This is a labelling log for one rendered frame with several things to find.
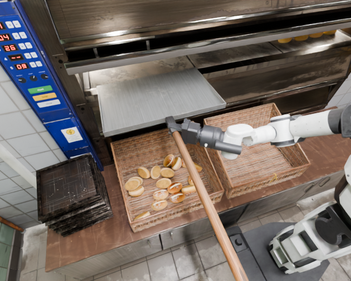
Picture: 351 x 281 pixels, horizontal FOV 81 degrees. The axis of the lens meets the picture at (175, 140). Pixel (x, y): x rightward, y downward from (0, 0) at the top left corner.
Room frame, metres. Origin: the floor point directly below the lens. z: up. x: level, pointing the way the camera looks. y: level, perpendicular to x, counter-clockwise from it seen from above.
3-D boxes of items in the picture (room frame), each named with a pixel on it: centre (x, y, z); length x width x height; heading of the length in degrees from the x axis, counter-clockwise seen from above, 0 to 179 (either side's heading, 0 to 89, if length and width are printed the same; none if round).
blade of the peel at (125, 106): (0.80, 0.09, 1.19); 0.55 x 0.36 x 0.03; 109
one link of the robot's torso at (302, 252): (0.25, -0.65, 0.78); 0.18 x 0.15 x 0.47; 19
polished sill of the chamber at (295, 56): (1.11, -0.40, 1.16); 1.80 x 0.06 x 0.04; 108
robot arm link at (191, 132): (0.54, -0.09, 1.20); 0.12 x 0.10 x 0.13; 74
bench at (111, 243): (0.78, -0.39, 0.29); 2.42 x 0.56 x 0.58; 108
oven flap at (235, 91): (1.09, -0.41, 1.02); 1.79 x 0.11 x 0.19; 108
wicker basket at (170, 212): (0.65, 0.06, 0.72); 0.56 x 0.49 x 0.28; 110
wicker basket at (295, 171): (0.84, -0.52, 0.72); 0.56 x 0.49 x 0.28; 108
